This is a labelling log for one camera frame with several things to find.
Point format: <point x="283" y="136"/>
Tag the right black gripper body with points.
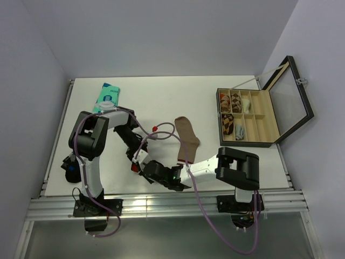
<point x="165" y="183"/>

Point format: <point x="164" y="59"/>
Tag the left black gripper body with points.
<point x="133" y="143"/>

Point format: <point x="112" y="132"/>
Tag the black red yellow argyle sock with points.
<point x="135" y="168"/>

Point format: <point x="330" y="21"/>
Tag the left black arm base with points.
<point x="96" y="216"/>

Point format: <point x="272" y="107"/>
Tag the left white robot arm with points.
<point x="87" y="141"/>

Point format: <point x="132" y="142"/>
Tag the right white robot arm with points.
<point x="237" y="168"/>

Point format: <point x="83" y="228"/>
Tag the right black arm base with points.
<point x="242" y="214"/>

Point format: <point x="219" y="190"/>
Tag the mint green sock pair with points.
<point x="107" y="99"/>

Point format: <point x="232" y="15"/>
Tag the brown sock with striped cuff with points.
<point x="191" y="142"/>

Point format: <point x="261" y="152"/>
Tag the black blue grey sock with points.
<point x="72" y="170"/>

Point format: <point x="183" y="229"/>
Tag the rolled dark brown argyle sock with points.
<point x="227" y="124"/>

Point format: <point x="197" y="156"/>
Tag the rolled light blue sock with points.
<point x="239" y="132"/>

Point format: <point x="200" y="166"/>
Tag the rolled orange beige argyle sock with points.
<point x="225" y="103"/>

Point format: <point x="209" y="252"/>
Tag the black compartment box with lid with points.
<point x="277" y="110"/>

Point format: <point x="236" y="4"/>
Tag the rolled brown beige argyle sock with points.
<point x="236" y="103"/>

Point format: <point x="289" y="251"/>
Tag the rolled white sock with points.
<point x="246" y="106"/>

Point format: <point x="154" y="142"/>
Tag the aluminium table edge rail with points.
<point x="159" y="205"/>

